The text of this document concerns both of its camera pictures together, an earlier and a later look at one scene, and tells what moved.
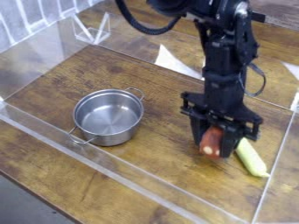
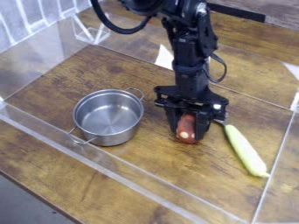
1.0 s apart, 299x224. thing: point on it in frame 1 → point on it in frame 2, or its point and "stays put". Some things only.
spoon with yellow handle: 251,158 stays put
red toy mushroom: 211,143 → 185,129
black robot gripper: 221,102 → 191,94
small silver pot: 107,116 stays put
